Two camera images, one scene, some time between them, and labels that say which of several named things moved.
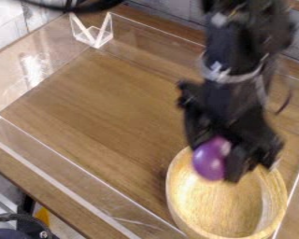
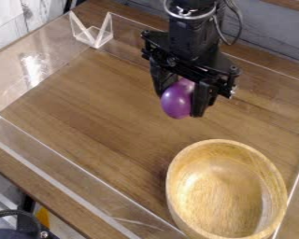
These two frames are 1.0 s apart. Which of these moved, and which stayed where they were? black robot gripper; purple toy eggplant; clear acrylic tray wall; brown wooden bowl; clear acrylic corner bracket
Moved: purple toy eggplant; black robot gripper
Stayed: clear acrylic corner bracket; brown wooden bowl; clear acrylic tray wall
